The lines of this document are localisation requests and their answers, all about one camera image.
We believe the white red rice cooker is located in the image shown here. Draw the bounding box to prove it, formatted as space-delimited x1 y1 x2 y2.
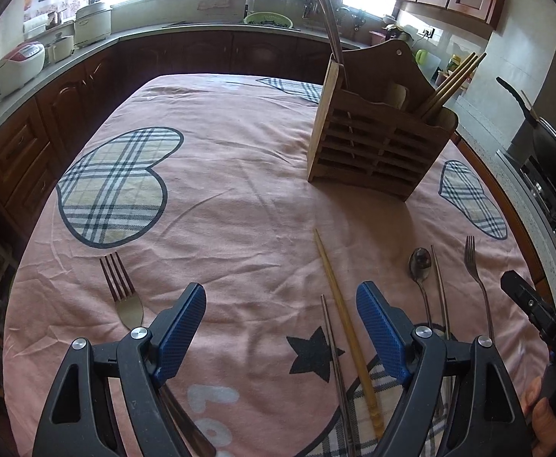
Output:
0 42 45 98

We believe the carved wooden chopstick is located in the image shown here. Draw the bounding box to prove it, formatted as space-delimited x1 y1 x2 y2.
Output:
417 52 487 122

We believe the steel spoon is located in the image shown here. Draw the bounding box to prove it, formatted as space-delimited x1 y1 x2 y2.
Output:
408 248 433 328

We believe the gas stove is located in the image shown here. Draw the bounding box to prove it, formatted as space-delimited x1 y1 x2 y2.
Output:
496 149 556 296

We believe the green colander with vegetables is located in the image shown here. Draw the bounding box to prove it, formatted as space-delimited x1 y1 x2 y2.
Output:
244 11 293 29

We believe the steel fork right side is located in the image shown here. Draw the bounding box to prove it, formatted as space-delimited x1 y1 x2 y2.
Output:
464 235 495 340

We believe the wooden utensil holder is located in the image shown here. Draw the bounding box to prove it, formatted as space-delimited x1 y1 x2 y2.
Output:
307 39 459 201

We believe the green mug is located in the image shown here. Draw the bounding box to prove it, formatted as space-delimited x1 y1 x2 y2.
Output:
415 48 428 65

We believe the pink heart-patterned tablecloth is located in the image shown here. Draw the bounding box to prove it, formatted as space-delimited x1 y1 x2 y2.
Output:
3 75 548 456

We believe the person's right hand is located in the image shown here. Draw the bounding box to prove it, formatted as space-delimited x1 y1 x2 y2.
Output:
521 377 556 457

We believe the white electric pressure cooker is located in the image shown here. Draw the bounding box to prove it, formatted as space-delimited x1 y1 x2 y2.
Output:
74 2 111 48

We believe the steel fork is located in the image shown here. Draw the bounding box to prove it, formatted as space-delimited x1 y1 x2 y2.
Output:
99 252 217 456
464 235 495 340

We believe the steel fork left side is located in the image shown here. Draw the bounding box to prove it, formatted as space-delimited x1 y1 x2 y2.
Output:
99 252 217 456

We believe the small white pot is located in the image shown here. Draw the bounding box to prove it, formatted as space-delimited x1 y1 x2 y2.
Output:
45 35 74 64

